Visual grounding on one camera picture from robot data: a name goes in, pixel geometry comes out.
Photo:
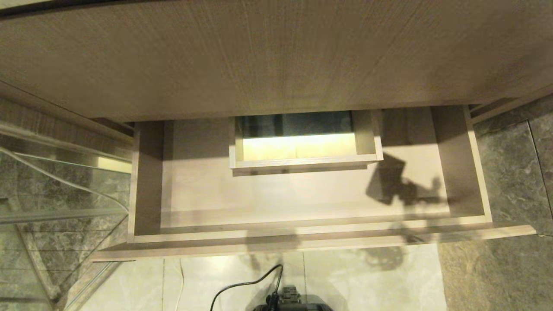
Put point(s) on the beige wooden vanity cabinet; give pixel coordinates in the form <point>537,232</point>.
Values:
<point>259,52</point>

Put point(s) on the framed glass shower door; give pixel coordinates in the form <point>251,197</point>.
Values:
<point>43,237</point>

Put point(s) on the beige wooden drawer front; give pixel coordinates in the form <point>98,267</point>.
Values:
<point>302,194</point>

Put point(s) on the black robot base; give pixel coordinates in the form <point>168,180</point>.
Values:
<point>293,302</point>

